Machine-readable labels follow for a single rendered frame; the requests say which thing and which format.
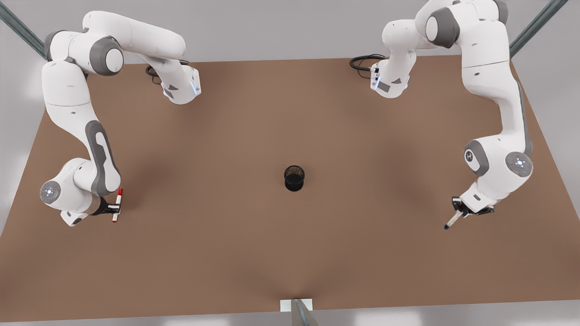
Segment red and white marker pen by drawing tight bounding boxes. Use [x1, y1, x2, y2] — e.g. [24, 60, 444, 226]
[112, 188, 123, 223]

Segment black cable loop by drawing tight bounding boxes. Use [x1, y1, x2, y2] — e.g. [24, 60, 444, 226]
[145, 59, 190, 85]
[349, 54, 386, 81]

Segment silver frame post with foot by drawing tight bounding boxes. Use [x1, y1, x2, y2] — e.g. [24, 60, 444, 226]
[280, 298, 319, 326]

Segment blue and white marker pen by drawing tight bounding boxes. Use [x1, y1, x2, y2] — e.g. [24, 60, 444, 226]
[444, 210, 464, 230]

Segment black mesh pen cup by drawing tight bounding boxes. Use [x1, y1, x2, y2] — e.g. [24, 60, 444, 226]
[284, 165, 305, 192]

